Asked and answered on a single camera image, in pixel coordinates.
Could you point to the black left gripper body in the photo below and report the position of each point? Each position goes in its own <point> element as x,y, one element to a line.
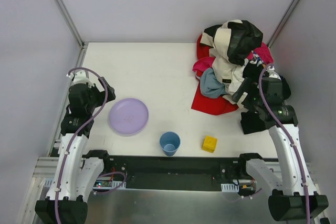
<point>105,89</point>

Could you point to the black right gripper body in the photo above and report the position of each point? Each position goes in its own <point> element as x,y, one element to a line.
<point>243,91</point>

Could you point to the cream and black jacket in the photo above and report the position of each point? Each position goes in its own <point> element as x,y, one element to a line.
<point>230,45</point>

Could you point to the grey-blue cloth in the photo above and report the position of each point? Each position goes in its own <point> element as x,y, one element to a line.
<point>209,86</point>

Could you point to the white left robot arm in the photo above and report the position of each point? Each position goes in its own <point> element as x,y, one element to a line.
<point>76,173</point>

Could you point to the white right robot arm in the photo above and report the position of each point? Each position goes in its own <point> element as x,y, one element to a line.
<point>293,196</point>

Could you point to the red cloth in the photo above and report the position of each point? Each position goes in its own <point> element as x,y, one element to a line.
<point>204,104</point>

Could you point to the black printed t-shirt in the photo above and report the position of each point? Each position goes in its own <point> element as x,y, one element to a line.
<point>252,122</point>

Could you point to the purple plastic plate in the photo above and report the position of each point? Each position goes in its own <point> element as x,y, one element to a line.
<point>128,116</point>

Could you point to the yellow toy cube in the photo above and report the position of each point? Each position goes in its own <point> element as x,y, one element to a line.
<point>209,144</point>

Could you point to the blue plastic cup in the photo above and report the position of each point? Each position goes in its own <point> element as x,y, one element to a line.
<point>169,143</point>

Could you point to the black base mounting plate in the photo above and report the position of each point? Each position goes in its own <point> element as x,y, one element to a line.
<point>199,181</point>

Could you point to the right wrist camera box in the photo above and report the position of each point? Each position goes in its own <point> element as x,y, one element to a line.
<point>272,86</point>

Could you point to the left aluminium frame post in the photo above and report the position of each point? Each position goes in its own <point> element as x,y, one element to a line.
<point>69,22</point>

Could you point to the aluminium frame post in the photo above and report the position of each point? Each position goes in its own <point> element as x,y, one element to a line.
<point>69,22</point>
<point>287,14</point>

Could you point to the aluminium front rail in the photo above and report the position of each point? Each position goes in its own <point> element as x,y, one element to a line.
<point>46,166</point>

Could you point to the right aluminium frame post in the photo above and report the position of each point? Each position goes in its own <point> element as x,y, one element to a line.
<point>287,14</point>

